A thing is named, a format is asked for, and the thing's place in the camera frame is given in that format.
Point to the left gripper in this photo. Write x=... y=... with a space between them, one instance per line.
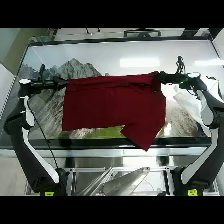
x=56 y=81

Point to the silver frame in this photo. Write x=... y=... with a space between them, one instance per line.
x=113 y=173

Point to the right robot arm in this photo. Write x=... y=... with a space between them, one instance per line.
x=206 y=156

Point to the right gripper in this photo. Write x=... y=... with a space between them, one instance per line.
x=168 y=77

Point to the red T-shirt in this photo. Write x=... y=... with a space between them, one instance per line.
x=113 y=106

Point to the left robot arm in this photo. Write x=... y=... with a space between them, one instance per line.
x=23 y=146

